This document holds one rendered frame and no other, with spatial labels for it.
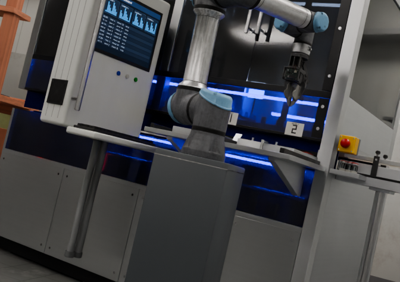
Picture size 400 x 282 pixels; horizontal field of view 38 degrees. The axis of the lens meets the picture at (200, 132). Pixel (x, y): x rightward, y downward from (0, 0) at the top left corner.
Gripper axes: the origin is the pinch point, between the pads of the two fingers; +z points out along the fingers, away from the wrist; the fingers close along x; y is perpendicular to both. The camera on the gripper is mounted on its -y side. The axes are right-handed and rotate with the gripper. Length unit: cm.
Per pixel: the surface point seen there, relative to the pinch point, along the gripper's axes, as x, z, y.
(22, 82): -190, 7, -28
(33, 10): -461, -107, -253
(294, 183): 3.0, 31.1, -15.6
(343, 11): 5, -49, -24
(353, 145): 21.7, 9.8, -23.4
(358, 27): 12.9, -41.9, -23.7
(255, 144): -11.2, 19.4, 1.3
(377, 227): 35, 41, -39
